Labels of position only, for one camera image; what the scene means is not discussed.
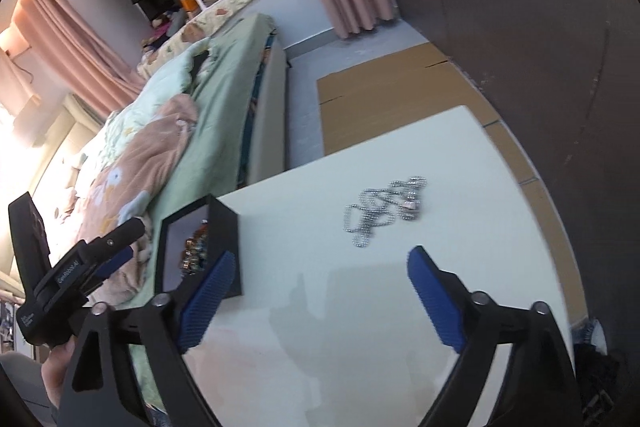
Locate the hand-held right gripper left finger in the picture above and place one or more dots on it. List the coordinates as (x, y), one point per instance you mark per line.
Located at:
(205, 302)

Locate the orange box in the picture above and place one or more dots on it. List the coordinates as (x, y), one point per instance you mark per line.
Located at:
(188, 2)

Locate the bed with green sheet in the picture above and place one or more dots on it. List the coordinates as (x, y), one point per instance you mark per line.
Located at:
(220, 107)

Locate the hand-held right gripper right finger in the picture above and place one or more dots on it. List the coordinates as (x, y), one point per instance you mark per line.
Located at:
(435, 302)

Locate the person's left hand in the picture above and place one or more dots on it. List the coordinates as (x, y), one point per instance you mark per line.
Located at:
(57, 369)

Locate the pink floral blanket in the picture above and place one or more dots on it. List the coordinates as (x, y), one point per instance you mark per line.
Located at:
(145, 157)

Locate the beige padded headboard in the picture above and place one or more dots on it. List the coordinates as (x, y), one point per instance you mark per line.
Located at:
(50, 157)

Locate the black gift box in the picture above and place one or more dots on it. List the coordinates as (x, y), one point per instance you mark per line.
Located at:
(226, 227)

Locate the floral window seat bedding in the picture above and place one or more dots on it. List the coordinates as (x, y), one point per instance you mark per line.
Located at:
(235, 4)

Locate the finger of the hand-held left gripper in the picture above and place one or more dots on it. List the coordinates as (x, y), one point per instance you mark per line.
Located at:
(125, 232)
(119, 259)

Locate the light green quilt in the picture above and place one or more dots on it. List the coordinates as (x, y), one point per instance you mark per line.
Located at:
(165, 77)

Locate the dark brown wardrobe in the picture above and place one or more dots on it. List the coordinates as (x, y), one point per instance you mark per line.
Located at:
(525, 32)

